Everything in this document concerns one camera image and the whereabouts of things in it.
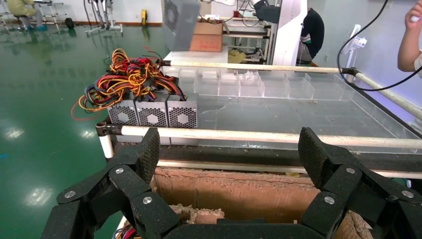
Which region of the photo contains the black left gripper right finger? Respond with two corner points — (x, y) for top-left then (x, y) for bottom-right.
(298, 126), (422, 239)

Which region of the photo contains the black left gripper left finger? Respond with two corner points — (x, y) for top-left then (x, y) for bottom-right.
(41, 126), (181, 239)

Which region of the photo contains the grey power supply with fan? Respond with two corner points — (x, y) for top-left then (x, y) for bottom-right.
(161, 0), (201, 52)

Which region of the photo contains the person's bare forearm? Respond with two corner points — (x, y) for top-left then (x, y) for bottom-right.
(397, 27), (422, 73)

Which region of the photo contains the person's bare hand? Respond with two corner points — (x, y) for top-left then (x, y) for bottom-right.
(404, 0), (422, 32)

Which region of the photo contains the white rack leg pipe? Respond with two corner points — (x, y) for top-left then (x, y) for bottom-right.
(98, 134), (115, 160)

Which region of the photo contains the black pipe corner connector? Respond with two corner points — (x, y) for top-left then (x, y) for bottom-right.
(340, 66), (361, 77)
(96, 121), (123, 137)

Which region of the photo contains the grey mesh power supply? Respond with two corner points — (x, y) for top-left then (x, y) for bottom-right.
(106, 94), (139, 127)
(134, 92), (170, 128)
(166, 92), (200, 129)

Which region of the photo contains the brown cardboard divider box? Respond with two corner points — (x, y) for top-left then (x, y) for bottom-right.
(150, 166), (375, 239)

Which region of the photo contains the clear acrylic divider tray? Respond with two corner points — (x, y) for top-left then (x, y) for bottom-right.
(161, 66), (422, 154)

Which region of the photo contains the white sign stand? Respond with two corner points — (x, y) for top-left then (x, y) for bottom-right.
(342, 23), (369, 69)

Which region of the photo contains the seated person in black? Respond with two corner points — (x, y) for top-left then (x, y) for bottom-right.
(296, 7), (326, 66)

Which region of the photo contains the white machine column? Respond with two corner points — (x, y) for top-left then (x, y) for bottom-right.
(271, 0), (309, 66)

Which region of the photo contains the brown cardboard carton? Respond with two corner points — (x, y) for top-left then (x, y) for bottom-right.
(189, 21), (225, 53)

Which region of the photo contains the white wheeled stand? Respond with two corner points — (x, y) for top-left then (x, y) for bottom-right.
(83, 0), (124, 36)

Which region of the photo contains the yellow cloth bundle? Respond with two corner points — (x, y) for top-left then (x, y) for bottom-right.
(227, 48), (247, 65)

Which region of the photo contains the white workbench shelf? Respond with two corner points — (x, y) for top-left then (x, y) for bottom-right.
(222, 13), (275, 64)

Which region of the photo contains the metal step ladder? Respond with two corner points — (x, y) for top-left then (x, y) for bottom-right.
(35, 0), (67, 34)

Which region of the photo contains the black device on shelf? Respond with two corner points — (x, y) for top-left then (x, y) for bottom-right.
(253, 0), (282, 24)

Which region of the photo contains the person in yellow clothes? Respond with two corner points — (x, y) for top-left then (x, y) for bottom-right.
(5, 0), (48, 32)

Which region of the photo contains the power supply with coloured wires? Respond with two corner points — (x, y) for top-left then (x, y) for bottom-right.
(113, 224), (143, 239)

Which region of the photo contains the white rack rail pipe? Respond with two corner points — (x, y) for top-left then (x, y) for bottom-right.
(354, 72), (422, 121)
(119, 125), (422, 150)
(161, 60), (345, 75)

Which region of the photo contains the tangled coloured wire pile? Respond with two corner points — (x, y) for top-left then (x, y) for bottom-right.
(70, 45), (188, 122)

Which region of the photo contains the black hanging cable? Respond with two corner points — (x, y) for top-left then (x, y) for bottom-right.
(336, 0), (422, 93)

